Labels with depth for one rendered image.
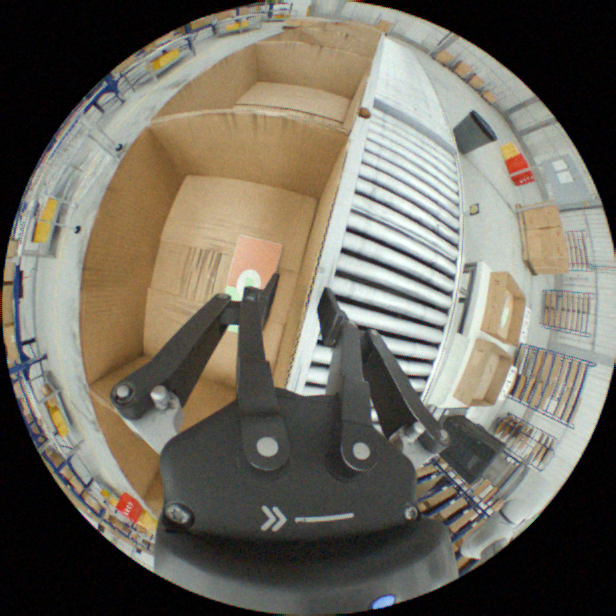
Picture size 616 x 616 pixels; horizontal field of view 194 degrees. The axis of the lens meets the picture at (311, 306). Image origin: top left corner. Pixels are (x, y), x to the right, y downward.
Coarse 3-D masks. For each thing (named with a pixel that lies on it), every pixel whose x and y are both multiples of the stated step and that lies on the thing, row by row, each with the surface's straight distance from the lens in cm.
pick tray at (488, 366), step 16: (480, 352) 90; (496, 352) 119; (480, 368) 89; (496, 368) 126; (464, 384) 91; (480, 384) 113; (496, 384) 125; (464, 400) 91; (480, 400) 120; (496, 400) 124
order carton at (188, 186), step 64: (192, 128) 31; (256, 128) 27; (320, 128) 24; (128, 192) 34; (192, 192) 41; (256, 192) 36; (320, 192) 34; (128, 256) 36; (192, 256) 36; (320, 256) 15; (128, 320) 39
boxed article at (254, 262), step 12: (240, 240) 31; (252, 240) 31; (240, 252) 31; (252, 252) 30; (264, 252) 30; (276, 252) 30; (240, 264) 30; (252, 264) 30; (264, 264) 30; (276, 264) 30; (228, 276) 31; (240, 276) 30; (252, 276) 30; (264, 276) 30; (228, 288) 31; (240, 288) 30
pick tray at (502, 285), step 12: (492, 276) 100; (504, 276) 97; (492, 288) 98; (504, 288) 95; (516, 288) 117; (492, 300) 96; (504, 300) 93; (516, 300) 133; (492, 312) 94; (516, 312) 131; (492, 324) 93; (516, 324) 129; (492, 336) 105; (504, 336) 125; (516, 336) 127
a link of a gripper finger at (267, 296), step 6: (276, 276) 18; (270, 282) 16; (276, 282) 17; (264, 288) 14; (270, 288) 15; (276, 288) 20; (264, 294) 13; (270, 294) 14; (264, 300) 13; (270, 300) 14; (264, 306) 13; (270, 306) 17; (264, 312) 14; (264, 318) 14; (264, 324) 14
